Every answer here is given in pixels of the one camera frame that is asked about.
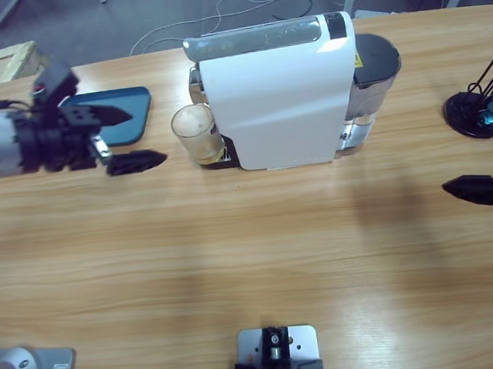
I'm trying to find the clear drinking glass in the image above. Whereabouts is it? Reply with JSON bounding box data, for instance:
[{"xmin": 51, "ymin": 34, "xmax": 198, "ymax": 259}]
[{"xmin": 169, "ymin": 101, "xmax": 227, "ymax": 168}]

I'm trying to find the white capsule coffee machine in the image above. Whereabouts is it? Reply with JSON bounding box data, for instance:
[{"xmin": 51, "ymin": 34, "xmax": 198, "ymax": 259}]
[{"xmin": 181, "ymin": 9, "xmax": 368, "ymax": 177}]

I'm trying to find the blue plastic tray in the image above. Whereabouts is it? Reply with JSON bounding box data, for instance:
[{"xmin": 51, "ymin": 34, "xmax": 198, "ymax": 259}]
[{"xmin": 57, "ymin": 85, "xmax": 156, "ymax": 151}]

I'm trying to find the black capsule holder stand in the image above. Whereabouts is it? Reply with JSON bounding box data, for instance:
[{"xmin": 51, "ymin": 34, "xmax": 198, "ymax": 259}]
[{"xmin": 438, "ymin": 37, "xmax": 493, "ymax": 142}]

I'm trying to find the chrome grid drip tray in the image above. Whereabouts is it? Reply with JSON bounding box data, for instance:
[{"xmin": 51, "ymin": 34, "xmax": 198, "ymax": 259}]
[{"xmin": 195, "ymin": 134, "xmax": 240, "ymax": 172}]

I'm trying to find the wooden crate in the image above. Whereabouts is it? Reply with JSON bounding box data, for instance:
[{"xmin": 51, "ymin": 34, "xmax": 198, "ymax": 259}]
[{"xmin": 0, "ymin": 38, "xmax": 55, "ymax": 107}]

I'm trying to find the water tank with black lid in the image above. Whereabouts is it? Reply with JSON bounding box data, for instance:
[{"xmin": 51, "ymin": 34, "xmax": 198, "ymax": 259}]
[{"xmin": 330, "ymin": 30, "xmax": 409, "ymax": 153}]

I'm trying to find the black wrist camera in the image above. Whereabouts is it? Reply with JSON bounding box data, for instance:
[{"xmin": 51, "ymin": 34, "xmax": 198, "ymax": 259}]
[{"xmin": 27, "ymin": 59, "xmax": 83, "ymax": 112}]

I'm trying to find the white floor cable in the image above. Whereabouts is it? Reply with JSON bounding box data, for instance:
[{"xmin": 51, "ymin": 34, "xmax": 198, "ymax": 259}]
[{"xmin": 123, "ymin": 0, "xmax": 335, "ymax": 58}]

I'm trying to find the white block with dark post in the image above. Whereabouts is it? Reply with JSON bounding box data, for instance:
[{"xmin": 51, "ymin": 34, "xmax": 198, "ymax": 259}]
[{"xmin": 231, "ymin": 322, "xmax": 325, "ymax": 369}]

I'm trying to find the black floor cable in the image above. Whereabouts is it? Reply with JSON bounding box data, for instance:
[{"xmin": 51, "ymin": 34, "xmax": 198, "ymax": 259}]
[{"xmin": 265, "ymin": 0, "xmax": 315, "ymax": 22}]

